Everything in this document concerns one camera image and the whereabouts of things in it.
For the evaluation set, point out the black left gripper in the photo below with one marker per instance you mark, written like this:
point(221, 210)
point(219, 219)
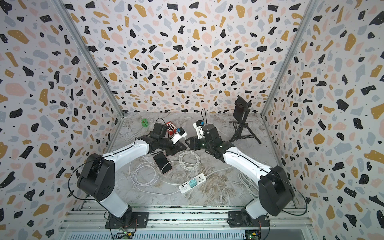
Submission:
point(177, 147)

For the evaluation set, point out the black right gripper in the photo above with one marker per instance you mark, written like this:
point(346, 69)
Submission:
point(194, 143)

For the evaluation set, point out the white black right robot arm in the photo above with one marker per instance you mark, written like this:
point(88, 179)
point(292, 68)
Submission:
point(275, 191)

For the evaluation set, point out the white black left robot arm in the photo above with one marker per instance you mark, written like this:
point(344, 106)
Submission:
point(97, 178)

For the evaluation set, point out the pink case phone lower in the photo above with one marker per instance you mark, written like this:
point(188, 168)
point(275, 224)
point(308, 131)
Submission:
point(162, 162)

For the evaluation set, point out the teal plug adapter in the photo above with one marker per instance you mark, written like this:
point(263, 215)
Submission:
point(192, 183)

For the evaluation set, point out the red toy block with grid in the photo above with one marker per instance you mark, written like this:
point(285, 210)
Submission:
point(172, 129)

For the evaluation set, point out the white power strip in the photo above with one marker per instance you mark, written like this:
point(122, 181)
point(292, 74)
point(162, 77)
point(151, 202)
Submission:
point(184, 188)

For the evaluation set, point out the green round toy piece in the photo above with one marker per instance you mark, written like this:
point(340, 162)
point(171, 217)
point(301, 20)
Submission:
point(145, 123)

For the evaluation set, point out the black panel on tripod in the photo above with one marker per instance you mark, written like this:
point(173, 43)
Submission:
point(242, 108)

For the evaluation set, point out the green circuit board left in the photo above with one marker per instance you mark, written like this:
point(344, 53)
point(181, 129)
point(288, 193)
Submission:
point(123, 235)

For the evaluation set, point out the green circuit board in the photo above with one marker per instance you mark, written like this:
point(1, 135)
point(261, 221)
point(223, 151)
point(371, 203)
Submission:
point(123, 235)
point(252, 235)

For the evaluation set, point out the green circuit board right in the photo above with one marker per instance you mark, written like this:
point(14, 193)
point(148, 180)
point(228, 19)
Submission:
point(252, 235)

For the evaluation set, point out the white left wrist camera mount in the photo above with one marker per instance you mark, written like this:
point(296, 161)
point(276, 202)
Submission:
point(179, 134)

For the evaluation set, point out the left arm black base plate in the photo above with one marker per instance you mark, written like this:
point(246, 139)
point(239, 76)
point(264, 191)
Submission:
point(134, 220)

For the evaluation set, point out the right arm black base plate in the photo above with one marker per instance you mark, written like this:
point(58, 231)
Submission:
point(239, 219)

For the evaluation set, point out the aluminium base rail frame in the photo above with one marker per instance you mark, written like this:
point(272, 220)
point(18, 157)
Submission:
point(183, 223)

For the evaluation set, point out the aluminium corner frame post left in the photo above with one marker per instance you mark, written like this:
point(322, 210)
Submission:
point(65, 16)

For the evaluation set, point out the aluminium corner frame post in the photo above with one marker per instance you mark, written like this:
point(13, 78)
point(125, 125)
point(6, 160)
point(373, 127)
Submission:
point(65, 16)
point(295, 43)

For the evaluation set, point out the aluminium corner frame post right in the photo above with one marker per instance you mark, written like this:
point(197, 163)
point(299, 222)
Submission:
point(295, 43)

